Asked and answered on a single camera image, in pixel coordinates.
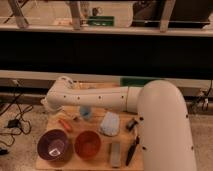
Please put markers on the orange bowl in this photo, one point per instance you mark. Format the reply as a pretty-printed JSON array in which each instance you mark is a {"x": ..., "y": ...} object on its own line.
[{"x": 87, "y": 144}]

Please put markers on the black handled knife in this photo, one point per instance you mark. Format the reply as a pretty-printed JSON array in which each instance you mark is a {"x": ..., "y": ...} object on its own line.
[{"x": 131, "y": 150}]

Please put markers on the black brush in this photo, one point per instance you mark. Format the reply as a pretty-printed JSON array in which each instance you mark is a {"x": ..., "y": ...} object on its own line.
[{"x": 131, "y": 123}]

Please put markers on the purple bowl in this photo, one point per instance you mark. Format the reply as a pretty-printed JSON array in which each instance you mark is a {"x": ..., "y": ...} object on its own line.
[{"x": 53, "y": 145}]

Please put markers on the metal whisk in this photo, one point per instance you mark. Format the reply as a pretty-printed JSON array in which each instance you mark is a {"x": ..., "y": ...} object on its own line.
[{"x": 73, "y": 117}]

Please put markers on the blue small cup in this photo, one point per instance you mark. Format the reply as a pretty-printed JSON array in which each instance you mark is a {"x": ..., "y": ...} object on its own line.
[{"x": 85, "y": 112}]

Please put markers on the gray sharpening stone block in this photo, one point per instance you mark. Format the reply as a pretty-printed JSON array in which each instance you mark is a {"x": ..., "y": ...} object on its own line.
[{"x": 115, "y": 154}]

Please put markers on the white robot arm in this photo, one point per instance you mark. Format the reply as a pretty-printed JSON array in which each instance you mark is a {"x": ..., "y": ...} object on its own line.
[{"x": 165, "y": 127}]

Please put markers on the blue folded cloth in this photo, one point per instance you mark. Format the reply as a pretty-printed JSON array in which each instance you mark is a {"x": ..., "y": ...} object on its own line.
[{"x": 109, "y": 126}]

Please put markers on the green plastic tray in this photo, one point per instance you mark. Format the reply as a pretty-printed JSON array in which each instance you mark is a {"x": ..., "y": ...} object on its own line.
[{"x": 134, "y": 82}]

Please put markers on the orange chili pepper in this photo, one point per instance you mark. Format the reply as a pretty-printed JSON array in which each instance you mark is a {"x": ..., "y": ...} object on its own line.
[{"x": 65, "y": 125}]

